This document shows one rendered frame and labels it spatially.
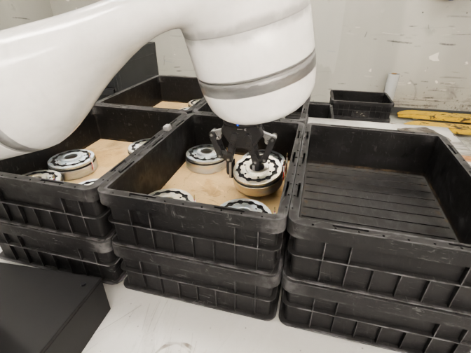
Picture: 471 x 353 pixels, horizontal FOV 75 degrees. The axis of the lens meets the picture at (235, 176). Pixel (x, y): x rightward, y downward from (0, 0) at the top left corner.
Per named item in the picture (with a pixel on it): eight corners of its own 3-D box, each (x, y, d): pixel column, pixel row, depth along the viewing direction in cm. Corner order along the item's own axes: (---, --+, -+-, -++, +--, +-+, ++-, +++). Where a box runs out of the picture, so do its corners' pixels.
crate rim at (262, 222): (284, 236, 42) (286, 222, 41) (95, 204, 49) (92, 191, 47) (304, 131, 75) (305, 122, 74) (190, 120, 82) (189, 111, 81)
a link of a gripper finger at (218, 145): (216, 126, 63) (229, 151, 65) (209, 129, 63) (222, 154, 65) (212, 132, 60) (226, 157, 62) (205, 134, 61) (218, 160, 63)
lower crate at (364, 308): (475, 376, 46) (512, 326, 40) (275, 328, 52) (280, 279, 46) (413, 217, 79) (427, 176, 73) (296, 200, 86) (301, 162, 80)
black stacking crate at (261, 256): (278, 283, 47) (284, 225, 41) (109, 248, 54) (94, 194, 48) (299, 165, 80) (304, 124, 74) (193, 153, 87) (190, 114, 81)
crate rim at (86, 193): (94, 204, 49) (91, 191, 47) (-49, 179, 55) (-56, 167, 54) (190, 120, 82) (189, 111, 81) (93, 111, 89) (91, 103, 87)
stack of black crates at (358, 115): (373, 148, 248) (386, 92, 226) (379, 164, 223) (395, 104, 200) (322, 143, 256) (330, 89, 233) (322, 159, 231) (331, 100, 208)
